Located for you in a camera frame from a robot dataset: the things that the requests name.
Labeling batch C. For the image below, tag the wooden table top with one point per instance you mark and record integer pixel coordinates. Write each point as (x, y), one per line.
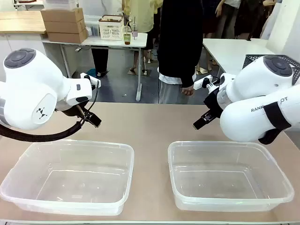
(21, 22)

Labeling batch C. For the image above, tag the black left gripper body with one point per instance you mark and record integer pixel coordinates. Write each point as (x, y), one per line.
(75, 110)

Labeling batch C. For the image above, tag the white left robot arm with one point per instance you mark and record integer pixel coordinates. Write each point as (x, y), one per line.
(30, 93)

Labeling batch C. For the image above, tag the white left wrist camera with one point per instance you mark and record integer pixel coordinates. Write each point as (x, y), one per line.
(92, 80)

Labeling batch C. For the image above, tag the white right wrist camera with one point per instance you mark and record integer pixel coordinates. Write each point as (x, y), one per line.
(204, 82)

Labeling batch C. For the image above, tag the plastic cup with brown drink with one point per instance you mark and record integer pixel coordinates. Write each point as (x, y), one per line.
(127, 36)

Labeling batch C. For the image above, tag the person in yellow shirt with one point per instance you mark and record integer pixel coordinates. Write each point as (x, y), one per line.
(143, 14)

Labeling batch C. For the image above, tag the white desk with metal legs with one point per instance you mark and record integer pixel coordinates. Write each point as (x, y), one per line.
(112, 42)

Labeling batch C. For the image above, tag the group of people standing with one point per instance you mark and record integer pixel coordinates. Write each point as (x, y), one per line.
(234, 16)

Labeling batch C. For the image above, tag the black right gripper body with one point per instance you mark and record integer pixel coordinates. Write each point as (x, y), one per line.
(213, 103)

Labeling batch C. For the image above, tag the white table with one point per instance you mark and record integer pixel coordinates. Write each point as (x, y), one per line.
(234, 51)

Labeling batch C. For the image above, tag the clear plastic cup with straw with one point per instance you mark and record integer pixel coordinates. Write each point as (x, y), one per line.
(134, 29)

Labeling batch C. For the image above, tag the white plastic shopping basket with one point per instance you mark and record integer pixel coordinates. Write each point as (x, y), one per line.
(110, 28)

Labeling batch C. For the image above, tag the clear plastic bin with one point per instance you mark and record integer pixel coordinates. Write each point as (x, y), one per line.
(228, 175)
(68, 175)

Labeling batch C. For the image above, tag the white board panel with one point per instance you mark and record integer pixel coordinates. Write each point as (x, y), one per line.
(281, 23)

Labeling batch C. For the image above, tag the brown cardboard box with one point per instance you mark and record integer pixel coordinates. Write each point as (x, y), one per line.
(64, 26)
(66, 36)
(62, 15)

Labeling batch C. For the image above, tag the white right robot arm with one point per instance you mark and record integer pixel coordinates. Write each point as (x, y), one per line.
(255, 103)

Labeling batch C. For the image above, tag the person's left hand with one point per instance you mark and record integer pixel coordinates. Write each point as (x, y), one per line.
(188, 91)

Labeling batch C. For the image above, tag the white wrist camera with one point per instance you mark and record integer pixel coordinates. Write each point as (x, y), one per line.
(92, 80)
(204, 82)

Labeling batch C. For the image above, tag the person in black sweater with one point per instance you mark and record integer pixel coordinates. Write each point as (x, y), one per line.
(180, 39)

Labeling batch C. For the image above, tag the person in dark trousers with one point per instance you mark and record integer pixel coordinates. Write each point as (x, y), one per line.
(100, 61)

